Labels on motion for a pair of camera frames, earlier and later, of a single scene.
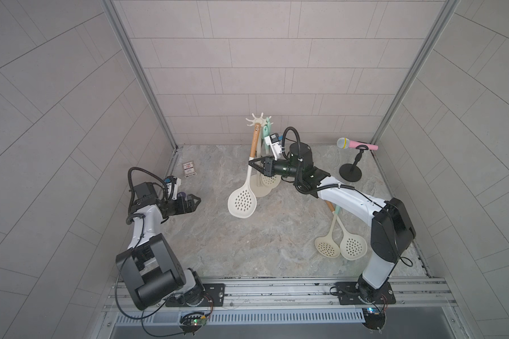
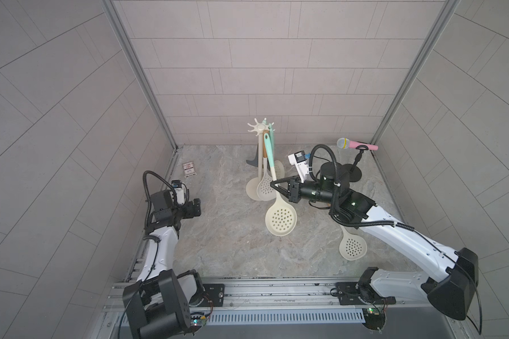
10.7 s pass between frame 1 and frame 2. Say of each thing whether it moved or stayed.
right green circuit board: stayed
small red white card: stayed
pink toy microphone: stayed
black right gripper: moved
